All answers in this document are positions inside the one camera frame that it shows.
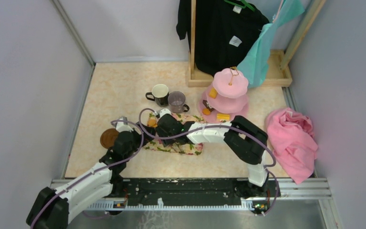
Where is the orange flower-shaped cookie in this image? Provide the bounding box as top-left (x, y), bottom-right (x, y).
top-left (202, 108), bottom-right (211, 115)

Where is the chocolate triangle cake slice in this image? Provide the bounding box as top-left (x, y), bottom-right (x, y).
top-left (202, 100), bottom-right (214, 111)

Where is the yellow layered cake slice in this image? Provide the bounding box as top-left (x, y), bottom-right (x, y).
top-left (216, 113), bottom-right (231, 122)

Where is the yellow rectangular biscuit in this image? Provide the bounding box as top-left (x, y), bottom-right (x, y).
top-left (208, 87), bottom-right (218, 99)

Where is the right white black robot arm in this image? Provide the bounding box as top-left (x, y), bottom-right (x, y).
top-left (155, 114), bottom-right (268, 197)

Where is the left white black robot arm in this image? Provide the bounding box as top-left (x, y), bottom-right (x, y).
top-left (26, 125), bottom-right (156, 229)

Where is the round orange cookie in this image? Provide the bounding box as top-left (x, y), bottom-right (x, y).
top-left (147, 119), bottom-right (157, 128)

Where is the floral rectangular tray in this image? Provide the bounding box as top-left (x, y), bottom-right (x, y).
top-left (143, 113), bottom-right (205, 156)

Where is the brown round coaster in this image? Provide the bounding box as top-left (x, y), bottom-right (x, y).
top-left (100, 128), bottom-right (119, 149)

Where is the black mug white inside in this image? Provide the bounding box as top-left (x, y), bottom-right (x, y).
top-left (145, 84), bottom-right (169, 107)

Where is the pink three-tier cake stand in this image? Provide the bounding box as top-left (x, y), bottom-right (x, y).
top-left (198, 67), bottom-right (249, 123)

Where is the teal garment hanging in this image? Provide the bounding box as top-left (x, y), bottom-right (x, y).
top-left (237, 0), bottom-right (305, 88)

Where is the black t-shirt on hanger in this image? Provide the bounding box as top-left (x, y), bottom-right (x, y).
top-left (194, 0), bottom-right (269, 76)

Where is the wooden clothes rack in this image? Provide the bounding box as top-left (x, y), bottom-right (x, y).
top-left (186, 0), bottom-right (326, 87)

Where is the pink crumpled towel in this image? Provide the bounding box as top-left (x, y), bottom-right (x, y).
top-left (265, 108), bottom-right (318, 185)

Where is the green clothes hanger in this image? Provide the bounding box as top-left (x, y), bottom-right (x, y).
top-left (224, 0), bottom-right (255, 11)

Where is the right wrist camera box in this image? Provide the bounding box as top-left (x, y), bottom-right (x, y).
top-left (157, 108), bottom-right (171, 118)

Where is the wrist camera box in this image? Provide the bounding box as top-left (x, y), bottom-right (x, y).
top-left (112, 116), bottom-right (133, 133)
top-left (157, 108), bottom-right (171, 118)

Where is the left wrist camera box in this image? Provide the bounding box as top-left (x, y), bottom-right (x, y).
top-left (112, 116), bottom-right (133, 133)

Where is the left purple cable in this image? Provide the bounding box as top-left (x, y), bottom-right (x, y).
top-left (30, 119), bottom-right (145, 229)

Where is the grey mug black handle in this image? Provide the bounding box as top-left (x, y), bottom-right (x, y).
top-left (168, 91), bottom-right (190, 114)

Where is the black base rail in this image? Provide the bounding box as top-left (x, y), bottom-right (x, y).
top-left (87, 178), bottom-right (332, 214)

